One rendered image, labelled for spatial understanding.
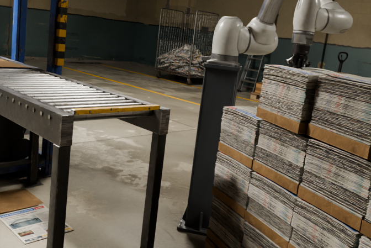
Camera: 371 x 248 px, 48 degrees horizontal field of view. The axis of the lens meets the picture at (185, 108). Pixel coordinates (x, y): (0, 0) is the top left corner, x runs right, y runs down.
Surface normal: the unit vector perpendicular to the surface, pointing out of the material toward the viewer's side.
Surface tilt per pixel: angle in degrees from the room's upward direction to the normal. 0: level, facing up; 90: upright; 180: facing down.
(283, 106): 90
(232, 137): 90
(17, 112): 90
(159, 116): 90
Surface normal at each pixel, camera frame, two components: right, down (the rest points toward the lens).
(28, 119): -0.69, 0.04
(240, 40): 0.43, 0.22
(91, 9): 0.71, 0.21
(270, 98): -0.91, -0.04
